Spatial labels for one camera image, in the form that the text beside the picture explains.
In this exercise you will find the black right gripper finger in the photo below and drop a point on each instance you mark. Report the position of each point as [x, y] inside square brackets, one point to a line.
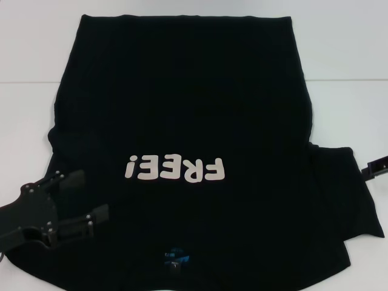
[370, 166]
[367, 174]

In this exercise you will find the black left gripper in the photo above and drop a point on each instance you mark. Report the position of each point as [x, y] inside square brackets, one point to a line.
[27, 215]

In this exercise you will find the black shirt with FREE print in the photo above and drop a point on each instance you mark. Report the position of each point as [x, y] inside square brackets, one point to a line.
[182, 91]

